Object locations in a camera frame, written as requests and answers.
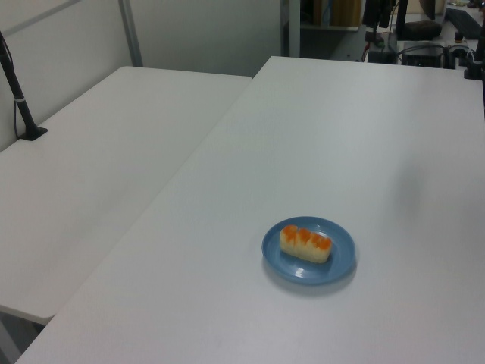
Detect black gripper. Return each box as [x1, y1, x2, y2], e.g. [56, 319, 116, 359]
[361, 0, 392, 42]

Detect bread roll with orange topping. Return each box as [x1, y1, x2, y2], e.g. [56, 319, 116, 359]
[279, 224, 333, 263]

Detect blue round plate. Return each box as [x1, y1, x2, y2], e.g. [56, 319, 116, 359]
[261, 215, 358, 286]

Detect black monitor stand pole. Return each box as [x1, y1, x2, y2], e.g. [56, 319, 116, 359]
[395, 0, 409, 40]

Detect small black box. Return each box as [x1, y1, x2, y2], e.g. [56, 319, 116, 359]
[367, 48, 397, 64]

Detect dark brown wrist rest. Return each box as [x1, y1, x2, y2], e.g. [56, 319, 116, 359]
[404, 20, 443, 39]

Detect wooden cabinet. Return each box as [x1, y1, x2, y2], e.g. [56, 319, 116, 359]
[312, 0, 362, 27]

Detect black electronics box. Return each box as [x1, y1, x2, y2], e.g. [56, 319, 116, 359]
[401, 42, 445, 68]

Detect black keyboard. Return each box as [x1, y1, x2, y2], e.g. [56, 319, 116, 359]
[444, 8, 483, 39]

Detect black clamp stand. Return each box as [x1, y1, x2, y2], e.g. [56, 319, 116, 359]
[463, 23, 485, 81]

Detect grey metal frame leg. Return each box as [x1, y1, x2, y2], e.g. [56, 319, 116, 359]
[280, 0, 302, 58]

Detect black camera stand pole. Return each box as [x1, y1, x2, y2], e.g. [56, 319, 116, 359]
[0, 30, 49, 142]

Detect black cable on stand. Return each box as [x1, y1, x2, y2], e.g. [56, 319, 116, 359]
[0, 36, 23, 140]

